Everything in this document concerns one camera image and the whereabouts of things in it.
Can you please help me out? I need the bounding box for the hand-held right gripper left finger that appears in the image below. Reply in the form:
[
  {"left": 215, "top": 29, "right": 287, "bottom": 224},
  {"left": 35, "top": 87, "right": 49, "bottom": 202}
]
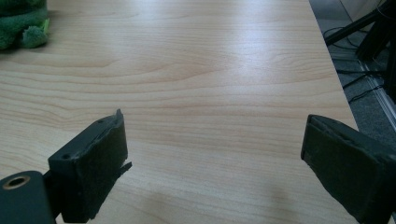
[{"left": 47, "top": 108, "right": 133, "bottom": 224}]

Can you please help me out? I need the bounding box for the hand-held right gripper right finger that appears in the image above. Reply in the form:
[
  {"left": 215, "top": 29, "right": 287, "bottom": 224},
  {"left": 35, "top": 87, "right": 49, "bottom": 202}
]
[{"left": 300, "top": 114, "right": 396, "bottom": 224}]

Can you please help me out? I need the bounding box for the black metal stand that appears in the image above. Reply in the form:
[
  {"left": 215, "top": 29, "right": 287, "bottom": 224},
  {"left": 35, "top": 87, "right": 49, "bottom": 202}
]
[{"left": 323, "top": 0, "right": 396, "bottom": 104}]

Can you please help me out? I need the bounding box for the green plush toy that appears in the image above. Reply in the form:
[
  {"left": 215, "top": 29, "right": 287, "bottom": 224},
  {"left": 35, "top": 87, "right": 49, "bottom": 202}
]
[{"left": 0, "top": 0, "right": 51, "bottom": 51}]

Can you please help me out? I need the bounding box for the black cable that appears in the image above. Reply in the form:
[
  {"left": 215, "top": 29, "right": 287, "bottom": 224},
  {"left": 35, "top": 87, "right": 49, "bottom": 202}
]
[{"left": 335, "top": 68, "right": 386, "bottom": 105}]

